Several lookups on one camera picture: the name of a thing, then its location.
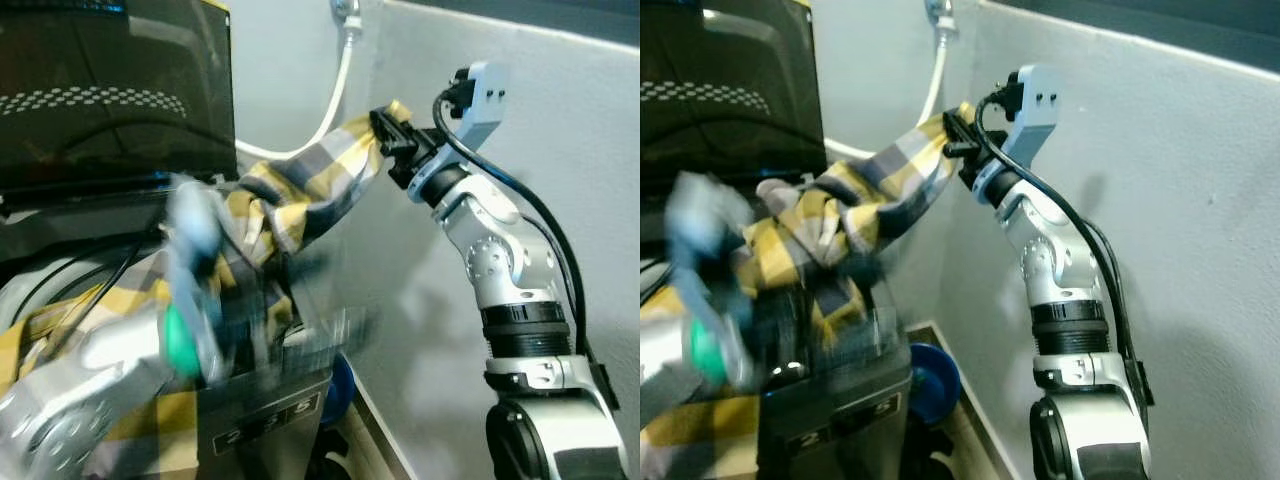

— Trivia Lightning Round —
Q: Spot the yellow grey plaid shirt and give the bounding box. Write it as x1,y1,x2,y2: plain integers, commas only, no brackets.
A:
0,99,417,480
640,100,979,480

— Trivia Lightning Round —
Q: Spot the silver top-load washing machine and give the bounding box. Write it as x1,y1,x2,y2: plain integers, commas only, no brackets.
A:
0,190,346,480
640,180,916,480

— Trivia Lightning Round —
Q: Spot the blue plastic basin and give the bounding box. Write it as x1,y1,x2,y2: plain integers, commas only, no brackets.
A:
318,352,358,425
903,342,965,427

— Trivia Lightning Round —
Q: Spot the dark glass washer lid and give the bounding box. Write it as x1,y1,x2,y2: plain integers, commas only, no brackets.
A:
0,0,241,199
640,0,827,191

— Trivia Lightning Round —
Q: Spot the black plastic bag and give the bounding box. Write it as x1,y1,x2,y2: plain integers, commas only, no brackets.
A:
898,422,951,480
308,428,353,480

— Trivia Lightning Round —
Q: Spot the white water hose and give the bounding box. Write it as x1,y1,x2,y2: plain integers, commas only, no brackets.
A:
824,22,953,161
234,22,361,163

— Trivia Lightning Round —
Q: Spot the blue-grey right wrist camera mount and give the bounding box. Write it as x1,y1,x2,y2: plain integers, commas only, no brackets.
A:
972,64,1061,197
408,61,510,197

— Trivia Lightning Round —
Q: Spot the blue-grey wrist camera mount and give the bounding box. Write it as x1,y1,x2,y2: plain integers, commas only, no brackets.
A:
972,64,1061,197
408,61,510,197
665,172,759,393
160,176,236,389

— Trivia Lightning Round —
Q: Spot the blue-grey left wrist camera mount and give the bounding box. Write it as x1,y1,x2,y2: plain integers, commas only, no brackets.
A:
160,176,236,389
665,172,759,393

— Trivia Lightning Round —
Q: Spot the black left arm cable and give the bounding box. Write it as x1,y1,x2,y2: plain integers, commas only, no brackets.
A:
0,225,166,341

